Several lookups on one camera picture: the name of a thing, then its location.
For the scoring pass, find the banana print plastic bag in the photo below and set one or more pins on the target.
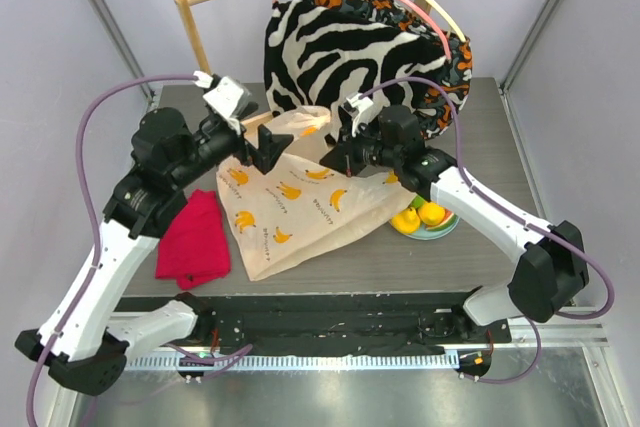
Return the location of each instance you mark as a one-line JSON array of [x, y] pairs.
[[300, 209]]

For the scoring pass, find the fruit plate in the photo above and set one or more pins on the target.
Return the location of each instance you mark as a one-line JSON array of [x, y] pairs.
[[423, 234]]

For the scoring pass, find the orange camouflage garment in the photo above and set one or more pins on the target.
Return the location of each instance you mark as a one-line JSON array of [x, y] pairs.
[[433, 97]]

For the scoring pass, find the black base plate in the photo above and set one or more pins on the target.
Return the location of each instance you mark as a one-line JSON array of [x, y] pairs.
[[336, 325]]

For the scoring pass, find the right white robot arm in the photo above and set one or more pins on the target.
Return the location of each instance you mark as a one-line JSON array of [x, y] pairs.
[[548, 271]]

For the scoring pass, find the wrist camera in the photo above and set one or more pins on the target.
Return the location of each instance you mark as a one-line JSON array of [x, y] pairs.
[[227, 98], [361, 110]]

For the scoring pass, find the slotted cable duct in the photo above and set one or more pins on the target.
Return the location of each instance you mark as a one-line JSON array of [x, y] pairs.
[[172, 360]]

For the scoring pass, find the watermelon slice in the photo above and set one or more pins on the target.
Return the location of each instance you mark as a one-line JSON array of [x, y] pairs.
[[449, 221]]

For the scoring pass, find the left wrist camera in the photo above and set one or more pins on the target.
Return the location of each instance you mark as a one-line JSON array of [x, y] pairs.
[[227, 98]]

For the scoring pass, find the red cloth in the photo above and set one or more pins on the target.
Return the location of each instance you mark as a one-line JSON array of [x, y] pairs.
[[194, 250]]

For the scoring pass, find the yellow lemon left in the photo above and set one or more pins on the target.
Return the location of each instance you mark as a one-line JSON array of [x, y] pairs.
[[407, 221]]

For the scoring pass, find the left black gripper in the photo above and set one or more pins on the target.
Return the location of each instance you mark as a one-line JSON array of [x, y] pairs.
[[270, 147]]

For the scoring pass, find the yellow lemon right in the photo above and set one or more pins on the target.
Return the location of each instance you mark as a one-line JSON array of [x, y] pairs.
[[431, 214]]

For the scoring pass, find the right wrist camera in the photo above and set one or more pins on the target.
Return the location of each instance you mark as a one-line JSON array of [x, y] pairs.
[[361, 110]]

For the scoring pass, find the yellow lemon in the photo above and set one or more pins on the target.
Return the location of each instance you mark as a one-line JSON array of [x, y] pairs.
[[407, 221], [431, 214]]

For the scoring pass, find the zebra print garment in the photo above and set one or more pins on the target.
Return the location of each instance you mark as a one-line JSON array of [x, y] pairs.
[[315, 56]]

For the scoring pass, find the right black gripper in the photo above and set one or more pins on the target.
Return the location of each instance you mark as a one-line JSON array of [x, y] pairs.
[[351, 157]]

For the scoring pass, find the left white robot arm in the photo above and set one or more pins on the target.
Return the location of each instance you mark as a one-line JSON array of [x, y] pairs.
[[84, 351]]

